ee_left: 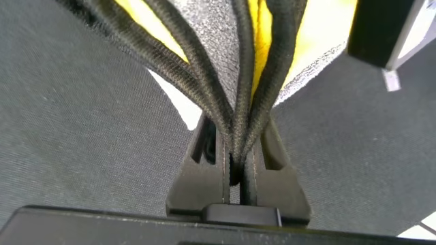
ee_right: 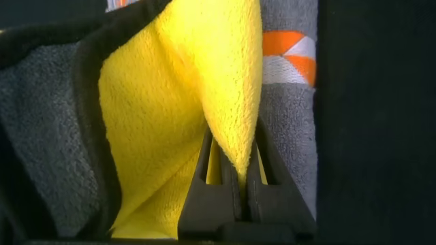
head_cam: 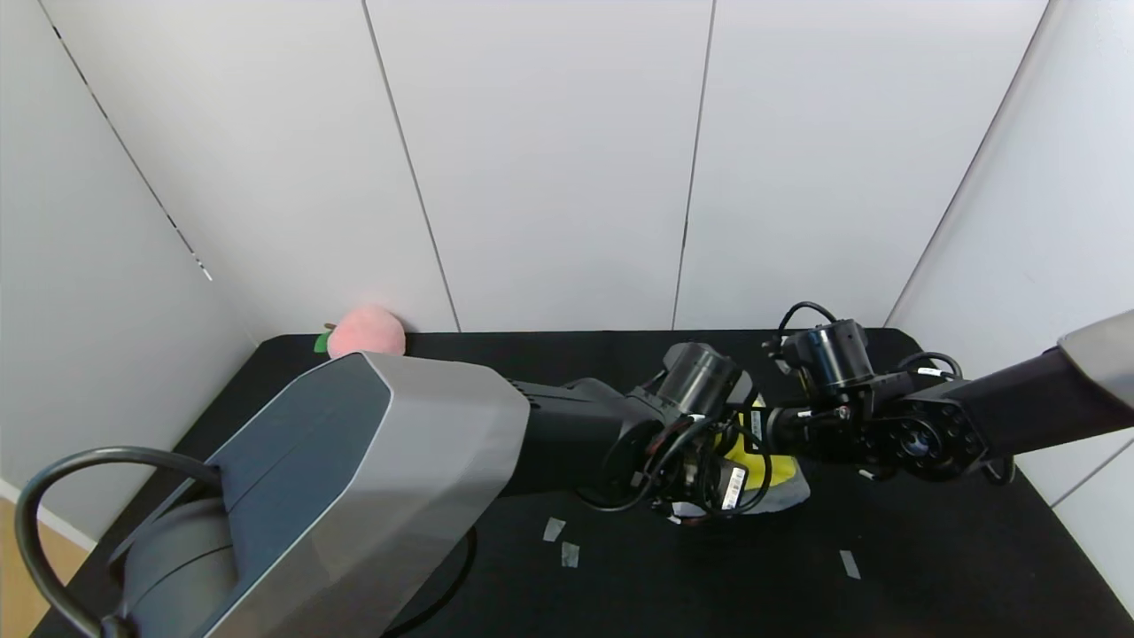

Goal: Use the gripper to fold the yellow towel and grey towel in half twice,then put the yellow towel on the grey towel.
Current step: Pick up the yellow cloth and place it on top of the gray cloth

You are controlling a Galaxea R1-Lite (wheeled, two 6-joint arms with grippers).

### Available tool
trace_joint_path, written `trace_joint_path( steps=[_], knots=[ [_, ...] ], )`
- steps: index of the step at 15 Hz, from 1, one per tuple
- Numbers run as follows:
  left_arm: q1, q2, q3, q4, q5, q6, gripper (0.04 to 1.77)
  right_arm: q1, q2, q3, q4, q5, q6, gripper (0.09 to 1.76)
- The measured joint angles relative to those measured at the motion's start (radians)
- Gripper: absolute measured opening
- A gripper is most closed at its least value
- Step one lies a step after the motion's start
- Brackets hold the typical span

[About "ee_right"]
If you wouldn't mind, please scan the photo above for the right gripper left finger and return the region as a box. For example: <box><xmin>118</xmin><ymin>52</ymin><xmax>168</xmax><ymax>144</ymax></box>
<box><xmin>177</xmin><ymin>125</ymin><xmax>243</xmax><ymax>240</ymax></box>

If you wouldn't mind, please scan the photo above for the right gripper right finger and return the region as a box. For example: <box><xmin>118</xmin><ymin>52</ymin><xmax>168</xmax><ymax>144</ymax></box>
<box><xmin>245</xmin><ymin>116</ymin><xmax>318</xmax><ymax>240</ymax></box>

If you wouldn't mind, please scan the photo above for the grey towel with orange marks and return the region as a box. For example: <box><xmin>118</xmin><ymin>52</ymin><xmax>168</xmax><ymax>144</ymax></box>
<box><xmin>0</xmin><ymin>0</ymin><xmax>319</xmax><ymax>239</ymax></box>

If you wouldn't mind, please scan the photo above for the yellow towel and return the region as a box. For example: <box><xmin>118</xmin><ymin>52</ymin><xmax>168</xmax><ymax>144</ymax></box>
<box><xmin>71</xmin><ymin>0</ymin><xmax>270</xmax><ymax>240</ymax></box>

